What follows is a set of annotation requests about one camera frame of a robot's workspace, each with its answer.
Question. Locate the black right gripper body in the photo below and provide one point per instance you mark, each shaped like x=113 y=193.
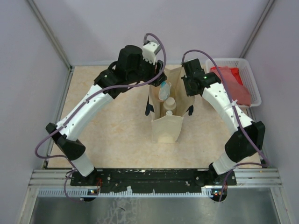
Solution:
x=189 y=90

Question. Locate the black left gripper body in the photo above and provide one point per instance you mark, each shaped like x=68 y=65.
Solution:
x=146 y=70

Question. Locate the orange bottle pink cap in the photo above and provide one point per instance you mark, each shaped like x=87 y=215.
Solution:
x=164 y=91

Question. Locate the white opaque lotion bottle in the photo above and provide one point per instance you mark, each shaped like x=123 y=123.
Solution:
x=169 y=105

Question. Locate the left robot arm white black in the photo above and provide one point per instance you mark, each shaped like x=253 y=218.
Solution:
x=65 y=133

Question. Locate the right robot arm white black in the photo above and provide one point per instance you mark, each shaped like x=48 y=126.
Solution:
x=246 y=135

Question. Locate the red and pink cloths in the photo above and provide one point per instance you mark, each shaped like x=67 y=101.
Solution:
x=235 y=86

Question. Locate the white perforated plastic basket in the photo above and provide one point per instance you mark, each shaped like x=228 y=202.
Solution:
x=246 y=76

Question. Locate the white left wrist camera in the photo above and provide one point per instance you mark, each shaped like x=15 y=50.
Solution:
x=150 y=51

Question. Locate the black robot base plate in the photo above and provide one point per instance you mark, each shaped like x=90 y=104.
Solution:
x=161 y=181

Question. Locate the aluminium frame rail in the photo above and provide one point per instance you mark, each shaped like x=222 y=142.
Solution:
x=57 y=182

